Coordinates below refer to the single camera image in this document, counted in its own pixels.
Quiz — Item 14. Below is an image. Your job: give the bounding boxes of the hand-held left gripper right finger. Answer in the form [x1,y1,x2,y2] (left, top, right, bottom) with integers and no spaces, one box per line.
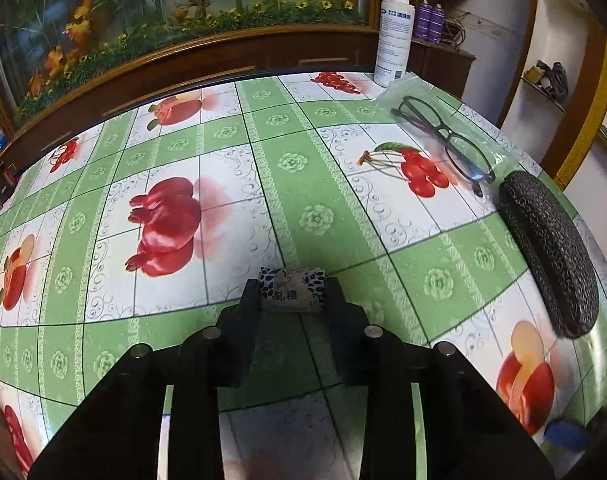
[325,275,557,480]

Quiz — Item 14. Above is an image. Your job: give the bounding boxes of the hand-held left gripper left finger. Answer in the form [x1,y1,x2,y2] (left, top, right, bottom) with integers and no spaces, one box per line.
[28,277,262,480]

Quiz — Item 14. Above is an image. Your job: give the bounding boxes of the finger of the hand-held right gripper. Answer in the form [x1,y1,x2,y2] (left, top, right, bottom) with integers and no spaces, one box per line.
[543,417,591,453]

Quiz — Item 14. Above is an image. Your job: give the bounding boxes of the leaf-print candy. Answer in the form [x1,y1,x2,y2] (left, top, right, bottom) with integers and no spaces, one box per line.
[258,266,328,315]

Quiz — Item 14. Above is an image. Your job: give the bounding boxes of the black textured glasses case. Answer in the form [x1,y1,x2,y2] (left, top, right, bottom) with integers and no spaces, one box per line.
[498,170,600,338]

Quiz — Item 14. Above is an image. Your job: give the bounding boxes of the black-framed eyeglasses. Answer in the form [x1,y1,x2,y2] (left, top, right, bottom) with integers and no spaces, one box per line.
[391,95,497,198]

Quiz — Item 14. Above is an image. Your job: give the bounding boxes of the dark wooden cabinet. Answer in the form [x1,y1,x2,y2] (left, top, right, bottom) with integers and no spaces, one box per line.
[0,27,477,161]

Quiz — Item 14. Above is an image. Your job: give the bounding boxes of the white spray bottle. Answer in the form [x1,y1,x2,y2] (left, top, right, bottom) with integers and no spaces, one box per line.
[373,0,415,88]

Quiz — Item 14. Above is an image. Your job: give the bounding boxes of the dark bundle on shelf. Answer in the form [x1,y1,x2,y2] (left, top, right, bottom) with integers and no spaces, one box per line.
[526,60,569,101]

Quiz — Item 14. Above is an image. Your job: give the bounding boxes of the glass artificial flower display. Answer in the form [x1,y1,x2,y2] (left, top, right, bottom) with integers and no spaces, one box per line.
[0,0,384,121]

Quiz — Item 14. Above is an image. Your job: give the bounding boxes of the coiled dark cables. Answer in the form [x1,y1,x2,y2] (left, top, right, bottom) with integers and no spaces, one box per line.
[442,10,468,46]

